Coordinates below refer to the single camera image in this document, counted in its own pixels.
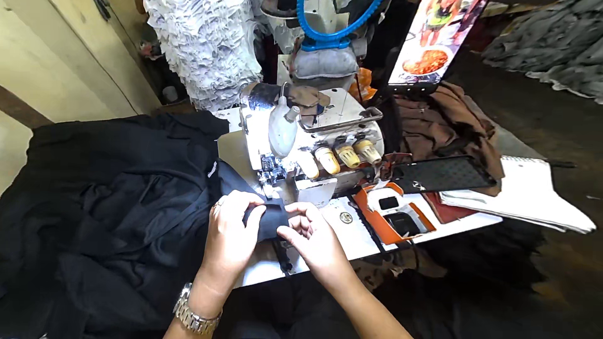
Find blue toothed plastic ring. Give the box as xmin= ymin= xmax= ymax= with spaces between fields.
xmin=296 ymin=0 xmax=383 ymax=52

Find pile of black garments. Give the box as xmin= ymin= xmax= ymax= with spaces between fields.
xmin=0 ymin=110 xmax=231 ymax=339

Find pile of white fabric pieces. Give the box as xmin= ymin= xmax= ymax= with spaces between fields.
xmin=143 ymin=0 xmax=263 ymax=113

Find heap of dark fabric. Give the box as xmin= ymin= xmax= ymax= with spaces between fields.
xmin=372 ymin=219 xmax=549 ymax=339

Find orange cardboard box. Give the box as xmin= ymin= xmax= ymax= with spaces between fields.
xmin=353 ymin=182 xmax=437 ymax=246

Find black phone with lit screen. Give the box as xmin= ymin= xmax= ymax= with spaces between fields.
xmin=387 ymin=0 xmax=489 ymax=93

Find grey padded cushion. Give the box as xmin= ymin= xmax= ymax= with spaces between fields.
xmin=290 ymin=45 xmax=359 ymax=80

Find person's right forearm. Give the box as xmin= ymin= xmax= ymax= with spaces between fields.
xmin=330 ymin=268 xmax=415 ymax=339

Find person's right hand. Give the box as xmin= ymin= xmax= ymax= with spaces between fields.
xmin=277 ymin=202 xmax=355 ymax=290

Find dark red translucent object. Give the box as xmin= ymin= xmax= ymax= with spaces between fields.
xmin=381 ymin=153 xmax=413 ymax=180

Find pile of grey fabric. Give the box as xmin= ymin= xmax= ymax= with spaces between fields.
xmin=481 ymin=0 xmax=603 ymax=105

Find flat black case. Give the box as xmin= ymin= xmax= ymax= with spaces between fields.
xmin=391 ymin=155 xmax=498 ymax=194

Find white device, black window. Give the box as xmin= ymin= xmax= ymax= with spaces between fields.
xmin=367 ymin=187 xmax=404 ymax=213

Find white spiral notebook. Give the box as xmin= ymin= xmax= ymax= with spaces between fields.
xmin=439 ymin=155 xmax=597 ymax=234

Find black rounded item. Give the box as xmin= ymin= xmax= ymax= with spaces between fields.
xmin=383 ymin=211 xmax=422 ymax=238

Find dark red booklet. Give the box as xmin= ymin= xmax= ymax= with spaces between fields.
xmin=421 ymin=191 xmax=479 ymax=225

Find black fabric piece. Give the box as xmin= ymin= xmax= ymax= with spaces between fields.
xmin=218 ymin=159 xmax=289 ymax=244

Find white overlock sewing machine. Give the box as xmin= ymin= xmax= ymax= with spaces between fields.
xmin=214 ymin=82 xmax=387 ymax=208

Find brown rag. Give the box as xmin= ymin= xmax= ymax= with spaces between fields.
xmin=286 ymin=85 xmax=331 ymax=116

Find person's left forearm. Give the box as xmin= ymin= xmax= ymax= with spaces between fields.
xmin=163 ymin=275 xmax=232 ymax=339

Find person's legs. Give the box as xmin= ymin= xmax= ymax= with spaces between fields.
xmin=214 ymin=271 xmax=392 ymax=339

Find orange plastic bag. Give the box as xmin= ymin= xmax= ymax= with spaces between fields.
xmin=349 ymin=67 xmax=378 ymax=102

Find person's left hand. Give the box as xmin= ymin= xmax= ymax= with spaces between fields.
xmin=195 ymin=190 xmax=267 ymax=293

